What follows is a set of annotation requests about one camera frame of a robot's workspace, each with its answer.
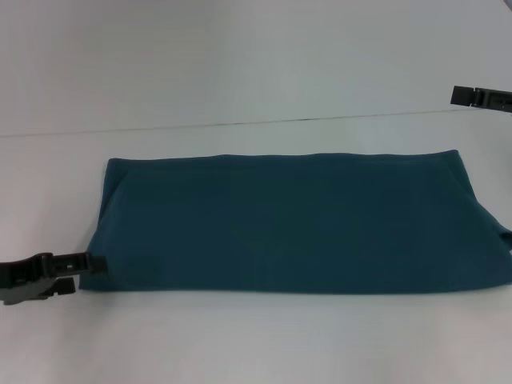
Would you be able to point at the teal blue shirt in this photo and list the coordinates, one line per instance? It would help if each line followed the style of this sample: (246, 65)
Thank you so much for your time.
(296, 224)

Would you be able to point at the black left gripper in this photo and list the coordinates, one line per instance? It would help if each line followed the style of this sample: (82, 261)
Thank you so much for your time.
(22, 278)

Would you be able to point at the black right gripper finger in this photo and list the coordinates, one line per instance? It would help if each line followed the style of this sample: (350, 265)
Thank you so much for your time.
(480, 96)

